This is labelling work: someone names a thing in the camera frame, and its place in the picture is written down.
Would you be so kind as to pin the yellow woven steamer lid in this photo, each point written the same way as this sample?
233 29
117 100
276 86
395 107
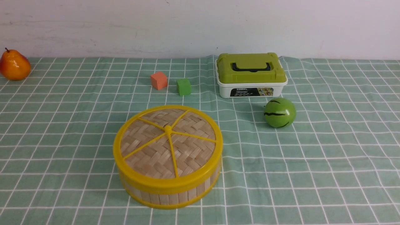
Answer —
169 146

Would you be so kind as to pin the yellow bamboo steamer basket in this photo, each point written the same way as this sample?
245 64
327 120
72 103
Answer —
171 193

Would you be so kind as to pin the green foam cube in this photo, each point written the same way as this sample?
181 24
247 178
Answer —
183 87

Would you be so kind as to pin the orange foam cube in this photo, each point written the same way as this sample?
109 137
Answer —
159 80

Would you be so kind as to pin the green lidded white box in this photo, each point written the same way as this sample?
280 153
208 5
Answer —
250 75

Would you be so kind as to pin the green toy watermelon ball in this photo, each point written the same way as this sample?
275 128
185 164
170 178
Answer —
279 112

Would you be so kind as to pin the orange toy pear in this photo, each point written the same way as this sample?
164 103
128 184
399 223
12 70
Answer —
14 66

